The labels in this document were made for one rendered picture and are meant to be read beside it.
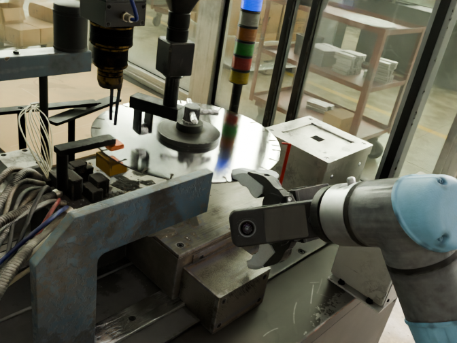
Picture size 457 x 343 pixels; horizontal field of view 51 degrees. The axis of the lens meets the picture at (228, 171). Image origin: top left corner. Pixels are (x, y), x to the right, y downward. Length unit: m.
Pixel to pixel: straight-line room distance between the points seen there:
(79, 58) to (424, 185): 0.64
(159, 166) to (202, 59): 0.76
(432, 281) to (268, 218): 0.20
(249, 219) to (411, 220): 0.20
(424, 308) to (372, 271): 0.32
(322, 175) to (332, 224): 0.43
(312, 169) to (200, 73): 0.59
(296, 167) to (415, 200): 0.56
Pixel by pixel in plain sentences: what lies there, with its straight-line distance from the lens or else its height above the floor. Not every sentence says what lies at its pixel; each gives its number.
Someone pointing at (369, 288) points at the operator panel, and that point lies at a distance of 0.87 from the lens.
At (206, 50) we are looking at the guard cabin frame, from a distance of 1.43.
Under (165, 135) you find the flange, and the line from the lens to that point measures 0.81.
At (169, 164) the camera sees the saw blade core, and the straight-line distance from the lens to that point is 0.74.
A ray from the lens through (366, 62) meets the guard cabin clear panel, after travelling 1.14.
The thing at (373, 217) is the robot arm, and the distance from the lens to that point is 0.52.
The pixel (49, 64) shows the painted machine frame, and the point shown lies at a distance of 0.89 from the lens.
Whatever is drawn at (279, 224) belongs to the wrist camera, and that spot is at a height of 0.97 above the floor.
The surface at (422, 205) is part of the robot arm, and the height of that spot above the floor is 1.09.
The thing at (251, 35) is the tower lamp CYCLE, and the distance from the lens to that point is 1.07.
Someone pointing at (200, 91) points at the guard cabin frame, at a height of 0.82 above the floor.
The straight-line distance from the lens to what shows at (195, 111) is 0.82.
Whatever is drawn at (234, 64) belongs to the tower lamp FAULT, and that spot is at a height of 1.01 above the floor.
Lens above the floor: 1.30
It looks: 28 degrees down
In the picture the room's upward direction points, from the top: 10 degrees clockwise
